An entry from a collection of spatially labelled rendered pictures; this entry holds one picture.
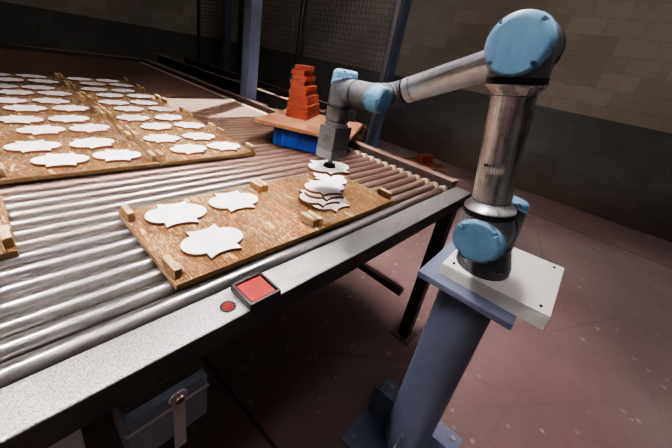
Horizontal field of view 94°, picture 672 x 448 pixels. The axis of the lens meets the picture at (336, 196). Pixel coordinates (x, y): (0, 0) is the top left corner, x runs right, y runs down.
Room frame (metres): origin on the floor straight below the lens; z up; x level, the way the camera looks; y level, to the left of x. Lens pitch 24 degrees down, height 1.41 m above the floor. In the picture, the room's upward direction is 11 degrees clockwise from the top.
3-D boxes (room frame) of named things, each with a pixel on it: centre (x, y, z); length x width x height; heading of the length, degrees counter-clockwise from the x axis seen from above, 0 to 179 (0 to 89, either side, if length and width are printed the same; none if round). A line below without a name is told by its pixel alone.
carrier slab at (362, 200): (1.07, 0.04, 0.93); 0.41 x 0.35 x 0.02; 142
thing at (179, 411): (0.36, 0.25, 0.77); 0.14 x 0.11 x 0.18; 142
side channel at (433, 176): (2.73, 1.02, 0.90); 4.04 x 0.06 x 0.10; 52
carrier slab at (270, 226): (0.75, 0.29, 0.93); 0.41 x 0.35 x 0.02; 142
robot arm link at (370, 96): (0.95, -0.05, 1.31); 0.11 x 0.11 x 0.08; 53
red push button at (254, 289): (0.52, 0.13, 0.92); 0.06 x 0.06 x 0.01; 52
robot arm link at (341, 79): (1.00, 0.04, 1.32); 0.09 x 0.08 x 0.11; 53
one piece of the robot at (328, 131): (1.01, 0.05, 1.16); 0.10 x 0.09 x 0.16; 56
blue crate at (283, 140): (1.73, 0.22, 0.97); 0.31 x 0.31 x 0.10; 81
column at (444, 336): (0.81, -0.47, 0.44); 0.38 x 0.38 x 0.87; 54
